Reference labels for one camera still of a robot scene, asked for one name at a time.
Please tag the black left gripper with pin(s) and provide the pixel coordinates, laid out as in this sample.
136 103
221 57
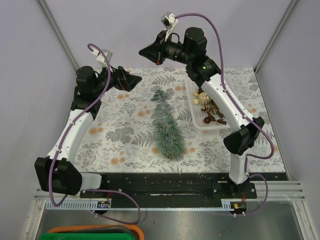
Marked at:
123 80

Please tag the brown ribbon ornaments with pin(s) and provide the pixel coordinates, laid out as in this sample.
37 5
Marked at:
214 114

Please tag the green plastic bin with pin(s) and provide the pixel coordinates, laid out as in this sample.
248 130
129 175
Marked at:
86 236

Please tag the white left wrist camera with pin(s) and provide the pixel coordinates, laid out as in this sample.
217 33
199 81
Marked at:
100 57

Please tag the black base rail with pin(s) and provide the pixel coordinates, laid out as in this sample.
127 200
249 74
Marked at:
171 190

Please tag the large gold striped bauble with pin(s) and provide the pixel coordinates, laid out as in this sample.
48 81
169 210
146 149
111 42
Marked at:
204 99

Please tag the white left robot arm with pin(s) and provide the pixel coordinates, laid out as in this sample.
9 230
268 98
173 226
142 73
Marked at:
56 172

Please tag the small green christmas tree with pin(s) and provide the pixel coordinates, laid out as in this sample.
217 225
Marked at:
168 135

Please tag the orange plastic bin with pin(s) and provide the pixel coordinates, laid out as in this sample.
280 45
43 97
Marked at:
99 229

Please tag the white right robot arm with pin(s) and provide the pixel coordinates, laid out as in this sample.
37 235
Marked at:
203 71

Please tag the white plastic basket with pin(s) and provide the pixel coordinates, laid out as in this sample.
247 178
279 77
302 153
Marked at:
196 109

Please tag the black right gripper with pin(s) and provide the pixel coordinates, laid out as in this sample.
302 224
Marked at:
155 51

